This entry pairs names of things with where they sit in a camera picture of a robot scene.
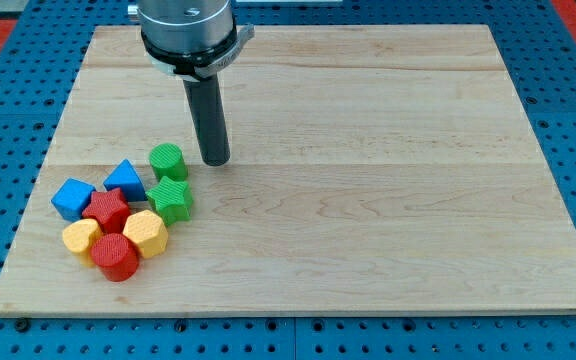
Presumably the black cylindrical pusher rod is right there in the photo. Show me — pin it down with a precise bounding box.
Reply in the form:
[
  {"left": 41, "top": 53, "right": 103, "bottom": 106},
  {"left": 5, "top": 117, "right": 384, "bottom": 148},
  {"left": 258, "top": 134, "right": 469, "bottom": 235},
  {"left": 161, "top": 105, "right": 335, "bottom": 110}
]
[{"left": 184, "top": 75, "right": 230, "bottom": 167}]

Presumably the red cylinder block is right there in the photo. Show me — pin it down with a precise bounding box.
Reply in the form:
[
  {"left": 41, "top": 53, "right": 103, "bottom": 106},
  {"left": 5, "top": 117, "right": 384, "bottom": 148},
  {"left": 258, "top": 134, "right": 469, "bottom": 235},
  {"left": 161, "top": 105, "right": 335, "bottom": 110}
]
[{"left": 90, "top": 233, "right": 139, "bottom": 282}]

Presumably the yellow hexagon block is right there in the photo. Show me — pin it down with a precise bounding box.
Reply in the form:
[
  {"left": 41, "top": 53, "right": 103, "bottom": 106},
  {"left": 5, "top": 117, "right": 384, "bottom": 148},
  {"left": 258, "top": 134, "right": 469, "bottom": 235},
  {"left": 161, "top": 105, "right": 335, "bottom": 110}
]
[{"left": 122, "top": 210, "right": 169, "bottom": 259}]

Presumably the yellow heart block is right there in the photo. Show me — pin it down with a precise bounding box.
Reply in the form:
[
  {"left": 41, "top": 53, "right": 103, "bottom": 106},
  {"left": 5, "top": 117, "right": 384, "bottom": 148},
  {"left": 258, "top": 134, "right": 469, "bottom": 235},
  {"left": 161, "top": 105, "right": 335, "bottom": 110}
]
[{"left": 62, "top": 218, "right": 103, "bottom": 268}]

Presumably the blue perforated metal table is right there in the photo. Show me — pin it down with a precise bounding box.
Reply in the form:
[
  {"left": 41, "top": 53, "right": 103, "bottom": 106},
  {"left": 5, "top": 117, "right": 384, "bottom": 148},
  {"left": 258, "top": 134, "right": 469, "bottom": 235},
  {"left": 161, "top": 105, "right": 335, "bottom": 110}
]
[{"left": 0, "top": 1, "right": 576, "bottom": 359}]

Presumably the blue cube block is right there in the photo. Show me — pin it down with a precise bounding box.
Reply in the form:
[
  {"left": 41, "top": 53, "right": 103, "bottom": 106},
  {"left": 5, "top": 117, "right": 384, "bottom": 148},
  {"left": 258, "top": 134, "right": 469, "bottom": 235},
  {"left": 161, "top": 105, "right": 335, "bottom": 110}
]
[{"left": 51, "top": 178, "right": 96, "bottom": 222}]

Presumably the blue triangle block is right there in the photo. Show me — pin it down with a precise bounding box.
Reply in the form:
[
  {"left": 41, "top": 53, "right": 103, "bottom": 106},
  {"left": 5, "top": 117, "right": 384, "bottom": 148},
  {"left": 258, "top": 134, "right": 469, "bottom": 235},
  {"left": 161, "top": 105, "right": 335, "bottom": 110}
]
[{"left": 103, "top": 159, "right": 147, "bottom": 202}]

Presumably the green cylinder block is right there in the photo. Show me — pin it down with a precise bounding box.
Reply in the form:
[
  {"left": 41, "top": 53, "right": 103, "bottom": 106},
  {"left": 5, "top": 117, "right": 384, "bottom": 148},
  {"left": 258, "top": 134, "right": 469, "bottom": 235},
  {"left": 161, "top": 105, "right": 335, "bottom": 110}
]
[{"left": 149, "top": 143, "right": 188, "bottom": 181}]

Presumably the light wooden board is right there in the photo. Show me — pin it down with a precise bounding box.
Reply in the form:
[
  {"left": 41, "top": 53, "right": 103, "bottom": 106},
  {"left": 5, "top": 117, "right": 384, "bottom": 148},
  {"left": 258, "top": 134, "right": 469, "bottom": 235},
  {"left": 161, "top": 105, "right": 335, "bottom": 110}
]
[{"left": 0, "top": 25, "right": 576, "bottom": 318}]

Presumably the green star block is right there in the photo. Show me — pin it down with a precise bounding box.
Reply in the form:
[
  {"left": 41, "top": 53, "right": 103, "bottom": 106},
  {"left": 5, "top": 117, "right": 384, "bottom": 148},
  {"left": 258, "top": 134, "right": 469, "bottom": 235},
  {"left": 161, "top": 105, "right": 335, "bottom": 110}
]
[{"left": 146, "top": 176, "right": 194, "bottom": 226}]

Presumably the red star block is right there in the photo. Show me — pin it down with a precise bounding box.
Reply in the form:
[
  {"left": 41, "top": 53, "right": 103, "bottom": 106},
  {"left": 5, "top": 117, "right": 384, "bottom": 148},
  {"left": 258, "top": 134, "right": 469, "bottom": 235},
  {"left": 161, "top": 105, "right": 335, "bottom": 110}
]
[{"left": 82, "top": 188, "right": 131, "bottom": 233}]

